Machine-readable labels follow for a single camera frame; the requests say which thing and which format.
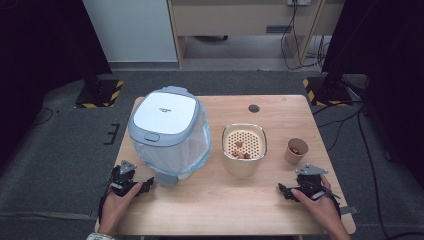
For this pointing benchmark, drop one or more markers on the brown food scrap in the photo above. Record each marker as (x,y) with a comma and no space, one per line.
(247,155)
(241,155)
(295,150)
(235,154)
(239,144)

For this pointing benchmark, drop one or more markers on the dark round table grommet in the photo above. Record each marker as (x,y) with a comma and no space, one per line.
(253,108)

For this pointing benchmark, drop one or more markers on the light wooden desk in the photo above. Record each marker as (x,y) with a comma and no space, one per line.
(233,18)

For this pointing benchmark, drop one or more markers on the person's left hand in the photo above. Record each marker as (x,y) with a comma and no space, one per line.
(115,213)

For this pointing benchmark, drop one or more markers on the brown paper cup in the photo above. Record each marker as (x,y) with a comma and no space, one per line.
(293,158)

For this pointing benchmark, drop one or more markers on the translucent white trash bag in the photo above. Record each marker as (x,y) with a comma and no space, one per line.
(186,153)

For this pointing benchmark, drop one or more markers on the cream strainer bowl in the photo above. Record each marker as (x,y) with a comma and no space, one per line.
(241,168)

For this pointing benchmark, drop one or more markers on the white wall outlet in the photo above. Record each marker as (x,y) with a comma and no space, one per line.
(299,2)

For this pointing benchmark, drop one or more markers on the striped stand base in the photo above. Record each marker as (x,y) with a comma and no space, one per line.
(328,95)
(100,96)

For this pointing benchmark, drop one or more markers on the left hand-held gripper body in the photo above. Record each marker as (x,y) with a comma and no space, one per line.
(121,178)

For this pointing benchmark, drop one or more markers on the person's right hand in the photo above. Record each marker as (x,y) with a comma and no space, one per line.
(321,211)

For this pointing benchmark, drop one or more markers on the white cabinet panel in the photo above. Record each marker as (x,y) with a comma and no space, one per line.
(130,30)

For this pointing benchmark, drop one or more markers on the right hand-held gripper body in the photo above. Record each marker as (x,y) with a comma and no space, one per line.
(308,182)

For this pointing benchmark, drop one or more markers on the black curtain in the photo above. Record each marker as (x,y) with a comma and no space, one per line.
(40,66)
(390,66)

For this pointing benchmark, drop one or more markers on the blue-grey pedal trash can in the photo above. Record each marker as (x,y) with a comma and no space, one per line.
(166,110)

